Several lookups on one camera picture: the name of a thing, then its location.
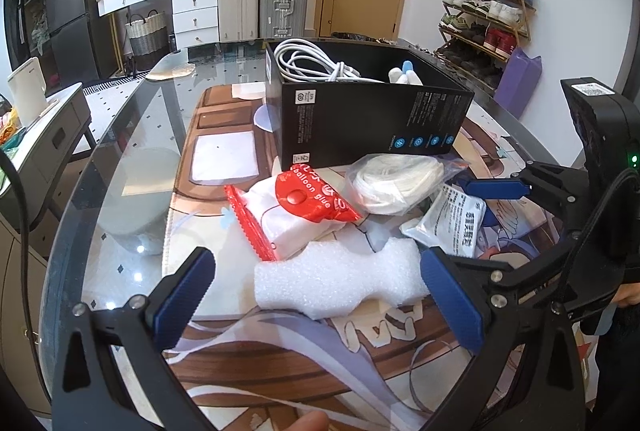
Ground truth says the white rope bag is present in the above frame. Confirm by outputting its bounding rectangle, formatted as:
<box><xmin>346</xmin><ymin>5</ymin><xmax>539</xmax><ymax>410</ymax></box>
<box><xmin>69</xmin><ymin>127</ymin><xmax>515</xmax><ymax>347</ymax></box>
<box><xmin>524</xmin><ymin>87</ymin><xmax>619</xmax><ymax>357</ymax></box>
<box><xmin>343</xmin><ymin>154</ymin><xmax>469</xmax><ymax>216</ymax></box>

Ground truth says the woven laundry basket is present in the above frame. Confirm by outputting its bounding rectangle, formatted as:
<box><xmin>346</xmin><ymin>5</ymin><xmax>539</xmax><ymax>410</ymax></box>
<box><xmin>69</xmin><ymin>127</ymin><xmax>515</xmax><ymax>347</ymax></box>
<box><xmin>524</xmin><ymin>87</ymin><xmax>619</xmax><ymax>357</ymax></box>
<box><xmin>125</xmin><ymin>9</ymin><xmax>169</xmax><ymax>70</ymax></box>

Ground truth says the purple bag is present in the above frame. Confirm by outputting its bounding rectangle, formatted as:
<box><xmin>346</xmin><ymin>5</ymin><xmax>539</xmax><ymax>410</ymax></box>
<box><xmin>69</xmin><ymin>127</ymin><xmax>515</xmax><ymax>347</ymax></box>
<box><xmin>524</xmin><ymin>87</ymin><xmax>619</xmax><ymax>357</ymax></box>
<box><xmin>494</xmin><ymin>47</ymin><xmax>542</xmax><ymax>118</ymax></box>

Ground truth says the white foam block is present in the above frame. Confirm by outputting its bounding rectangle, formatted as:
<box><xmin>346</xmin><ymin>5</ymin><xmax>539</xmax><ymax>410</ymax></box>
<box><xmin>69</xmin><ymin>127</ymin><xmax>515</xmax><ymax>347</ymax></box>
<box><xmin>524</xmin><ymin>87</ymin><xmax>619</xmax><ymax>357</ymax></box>
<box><xmin>254</xmin><ymin>237</ymin><xmax>428</xmax><ymax>319</ymax></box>

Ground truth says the person left hand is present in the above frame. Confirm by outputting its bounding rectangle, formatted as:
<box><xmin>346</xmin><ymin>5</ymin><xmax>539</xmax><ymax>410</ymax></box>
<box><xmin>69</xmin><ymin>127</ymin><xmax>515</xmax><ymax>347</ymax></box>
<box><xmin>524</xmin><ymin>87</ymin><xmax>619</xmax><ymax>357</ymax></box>
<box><xmin>284</xmin><ymin>411</ymin><xmax>330</xmax><ymax>431</ymax></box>

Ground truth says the white printed pouch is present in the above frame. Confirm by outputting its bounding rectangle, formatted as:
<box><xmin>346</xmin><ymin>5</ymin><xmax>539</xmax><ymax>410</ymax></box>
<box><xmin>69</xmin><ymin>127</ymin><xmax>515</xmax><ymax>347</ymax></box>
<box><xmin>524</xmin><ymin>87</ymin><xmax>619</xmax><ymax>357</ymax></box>
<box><xmin>400</xmin><ymin>184</ymin><xmax>486</xmax><ymax>259</ymax></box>

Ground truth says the black refrigerator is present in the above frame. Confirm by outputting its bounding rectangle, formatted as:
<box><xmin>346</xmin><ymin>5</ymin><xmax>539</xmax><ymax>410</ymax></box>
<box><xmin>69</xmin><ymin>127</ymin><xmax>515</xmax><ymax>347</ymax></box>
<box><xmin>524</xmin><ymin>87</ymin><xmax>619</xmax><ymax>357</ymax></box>
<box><xmin>46</xmin><ymin>0</ymin><xmax>117</xmax><ymax>87</ymax></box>

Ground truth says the person right hand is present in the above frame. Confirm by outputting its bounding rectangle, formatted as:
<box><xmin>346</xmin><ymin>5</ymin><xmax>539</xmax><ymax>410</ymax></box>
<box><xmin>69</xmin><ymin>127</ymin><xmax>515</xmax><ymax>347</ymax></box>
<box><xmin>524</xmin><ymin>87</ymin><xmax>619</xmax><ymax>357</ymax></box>
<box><xmin>612</xmin><ymin>283</ymin><xmax>640</xmax><ymax>307</ymax></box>

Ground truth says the white suitcase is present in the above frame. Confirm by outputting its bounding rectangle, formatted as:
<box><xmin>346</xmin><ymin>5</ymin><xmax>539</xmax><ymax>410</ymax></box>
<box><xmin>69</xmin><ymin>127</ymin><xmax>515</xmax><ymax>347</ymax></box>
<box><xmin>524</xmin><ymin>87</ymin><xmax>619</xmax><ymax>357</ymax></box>
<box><xmin>218</xmin><ymin>0</ymin><xmax>259</xmax><ymax>42</ymax></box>

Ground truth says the grey side cabinet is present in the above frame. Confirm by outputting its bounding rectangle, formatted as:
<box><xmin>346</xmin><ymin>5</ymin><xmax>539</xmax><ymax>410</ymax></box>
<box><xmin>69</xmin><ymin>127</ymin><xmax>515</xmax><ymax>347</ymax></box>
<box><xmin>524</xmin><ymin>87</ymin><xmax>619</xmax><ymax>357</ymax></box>
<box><xmin>1</xmin><ymin>84</ymin><xmax>96</xmax><ymax>417</ymax></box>

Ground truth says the anime printed table mat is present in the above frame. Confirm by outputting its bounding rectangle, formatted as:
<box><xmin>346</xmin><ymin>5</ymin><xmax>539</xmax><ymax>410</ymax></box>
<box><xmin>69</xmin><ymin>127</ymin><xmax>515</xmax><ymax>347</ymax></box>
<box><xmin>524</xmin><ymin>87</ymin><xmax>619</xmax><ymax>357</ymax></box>
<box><xmin>159</xmin><ymin>82</ymin><xmax>601</xmax><ymax>431</ymax></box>

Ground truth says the shoe rack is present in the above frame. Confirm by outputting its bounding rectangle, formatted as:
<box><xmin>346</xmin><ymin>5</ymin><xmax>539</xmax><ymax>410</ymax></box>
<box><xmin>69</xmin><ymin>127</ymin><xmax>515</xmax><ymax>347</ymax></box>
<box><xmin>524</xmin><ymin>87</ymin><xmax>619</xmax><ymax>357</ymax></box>
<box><xmin>435</xmin><ymin>0</ymin><xmax>535</xmax><ymax>95</ymax></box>

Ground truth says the white cable coil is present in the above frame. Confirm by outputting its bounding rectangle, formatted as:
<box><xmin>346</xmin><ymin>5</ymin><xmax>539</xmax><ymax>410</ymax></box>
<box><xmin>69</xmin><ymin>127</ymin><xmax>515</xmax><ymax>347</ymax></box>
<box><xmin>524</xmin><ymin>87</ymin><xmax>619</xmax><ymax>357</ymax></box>
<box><xmin>273</xmin><ymin>38</ymin><xmax>381</xmax><ymax>85</ymax></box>

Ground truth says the black cardboard box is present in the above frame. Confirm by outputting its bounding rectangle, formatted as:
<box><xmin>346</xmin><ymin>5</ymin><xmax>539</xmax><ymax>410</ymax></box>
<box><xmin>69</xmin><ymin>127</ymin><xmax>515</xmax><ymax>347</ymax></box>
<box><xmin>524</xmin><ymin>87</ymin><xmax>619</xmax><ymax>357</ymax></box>
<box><xmin>266</xmin><ymin>38</ymin><xmax>473</xmax><ymax>168</ymax></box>

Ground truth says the red balloon glue bag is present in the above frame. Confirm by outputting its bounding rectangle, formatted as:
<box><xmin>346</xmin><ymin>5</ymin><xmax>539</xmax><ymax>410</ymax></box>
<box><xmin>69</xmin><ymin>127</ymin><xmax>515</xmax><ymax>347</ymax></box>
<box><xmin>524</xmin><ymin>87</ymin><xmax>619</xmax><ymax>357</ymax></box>
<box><xmin>224</xmin><ymin>164</ymin><xmax>361</xmax><ymax>261</ymax></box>

